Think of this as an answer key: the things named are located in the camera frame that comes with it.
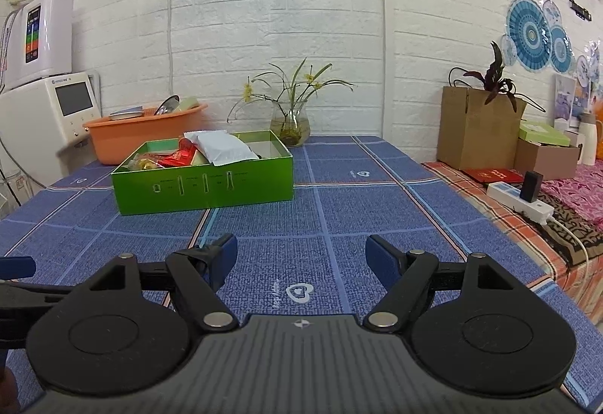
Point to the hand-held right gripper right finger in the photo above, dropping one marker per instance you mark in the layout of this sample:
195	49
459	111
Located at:
381	259

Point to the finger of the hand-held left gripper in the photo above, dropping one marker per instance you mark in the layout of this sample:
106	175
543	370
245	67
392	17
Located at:
28	298
16	268

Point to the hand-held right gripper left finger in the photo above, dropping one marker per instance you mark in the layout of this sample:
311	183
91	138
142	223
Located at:
227	256

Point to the green cardboard box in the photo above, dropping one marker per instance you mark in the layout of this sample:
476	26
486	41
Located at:
212	192

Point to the white snack packet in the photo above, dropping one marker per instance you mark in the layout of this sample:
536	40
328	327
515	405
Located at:
221	150

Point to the red packet with pale label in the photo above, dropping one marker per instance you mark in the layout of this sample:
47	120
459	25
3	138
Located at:
181	158

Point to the blue checked tablecloth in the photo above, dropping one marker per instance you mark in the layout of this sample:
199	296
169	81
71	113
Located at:
329	216

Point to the orange plaid cloth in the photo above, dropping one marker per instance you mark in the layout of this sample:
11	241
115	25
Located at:
466	197

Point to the white appliance with screen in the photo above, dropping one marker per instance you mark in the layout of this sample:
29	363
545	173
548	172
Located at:
33	131

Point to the red booklet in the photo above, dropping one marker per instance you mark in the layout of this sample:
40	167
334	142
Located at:
492	175

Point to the white power strip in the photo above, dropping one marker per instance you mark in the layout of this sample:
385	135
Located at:
506	196

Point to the brown paper bag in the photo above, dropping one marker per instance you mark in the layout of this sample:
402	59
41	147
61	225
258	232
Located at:
471	131

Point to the pale green sponge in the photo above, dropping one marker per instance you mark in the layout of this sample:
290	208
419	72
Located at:
187	104

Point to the orange plastic basin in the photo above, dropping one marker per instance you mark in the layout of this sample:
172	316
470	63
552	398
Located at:
117	140

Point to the metal bowl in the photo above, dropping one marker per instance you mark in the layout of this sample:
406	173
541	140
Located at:
167	105

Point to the black power adapter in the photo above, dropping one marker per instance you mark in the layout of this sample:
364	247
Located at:
531	187

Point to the grey plate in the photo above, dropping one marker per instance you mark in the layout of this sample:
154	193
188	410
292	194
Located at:
126	113

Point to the glass vase with plant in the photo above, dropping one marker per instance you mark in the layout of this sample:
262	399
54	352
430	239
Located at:
294	84

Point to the brown cardboard box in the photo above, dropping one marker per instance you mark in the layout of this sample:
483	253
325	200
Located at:
546	162

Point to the dark patterned cloth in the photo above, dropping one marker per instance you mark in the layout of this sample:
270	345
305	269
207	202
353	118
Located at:
572	235

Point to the green lidded box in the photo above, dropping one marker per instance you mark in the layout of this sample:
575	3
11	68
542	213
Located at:
544	133

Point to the pink patterned cloth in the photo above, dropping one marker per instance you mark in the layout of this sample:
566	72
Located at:
577	190

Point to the dark purple plant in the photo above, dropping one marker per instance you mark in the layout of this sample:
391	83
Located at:
497	74

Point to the white water purifier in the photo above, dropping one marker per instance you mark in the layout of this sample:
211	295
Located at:
47	37

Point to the white thermos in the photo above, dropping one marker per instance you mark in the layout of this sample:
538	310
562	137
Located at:
589	140

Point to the large blue paper fan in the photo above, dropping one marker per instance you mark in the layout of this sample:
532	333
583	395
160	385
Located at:
530	34

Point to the medium blue paper fan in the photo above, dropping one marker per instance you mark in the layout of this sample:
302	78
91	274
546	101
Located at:
560	50

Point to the small pale paper fan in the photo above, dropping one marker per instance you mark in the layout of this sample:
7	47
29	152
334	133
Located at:
553	13

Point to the wall pictures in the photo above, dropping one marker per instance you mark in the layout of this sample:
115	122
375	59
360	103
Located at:
572	98

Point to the black wall sign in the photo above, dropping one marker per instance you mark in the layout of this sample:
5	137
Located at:
580	9

